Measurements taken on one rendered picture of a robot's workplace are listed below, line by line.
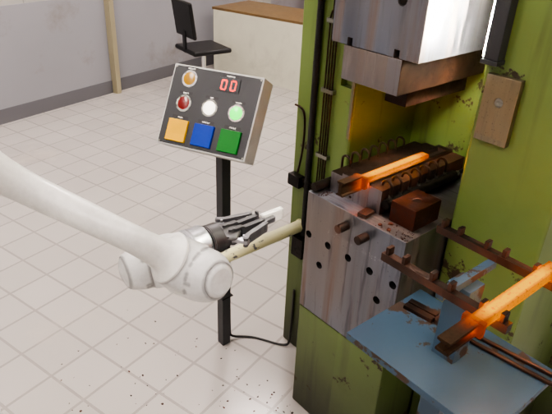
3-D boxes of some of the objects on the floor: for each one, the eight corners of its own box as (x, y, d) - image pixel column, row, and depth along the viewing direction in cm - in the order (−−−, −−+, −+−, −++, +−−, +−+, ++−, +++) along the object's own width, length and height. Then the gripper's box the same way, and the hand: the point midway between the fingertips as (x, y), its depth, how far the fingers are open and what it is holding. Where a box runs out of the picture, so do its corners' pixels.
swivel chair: (195, 80, 583) (192, -8, 541) (242, 89, 564) (243, -2, 521) (163, 95, 538) (158, -1, 496) (214, 105, 519) (213, 6, 476)
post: (223, 346, 242) (222, 107, 190) (217, 341, 245) (214, 103, 192) (230, 342, 244) (231, 104, 192) (224, 337, 247) (224, 101, 195)
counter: (247, 59, 669) (249, 0, 636) (410, 96, 567) (420, 28, 534) (213, 70, 622) (212, 6, 590) (382, 112, 521) (393, 38, 488)
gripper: (190, 243, 137) (264, 214, 151) (222, 268, 128) (297, 235, 142) (189, 217, 133) (265, 190, 147) (221, 240, 125) (299, 209, 139)
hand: (271, 216), depth 143 cm, fingers closed
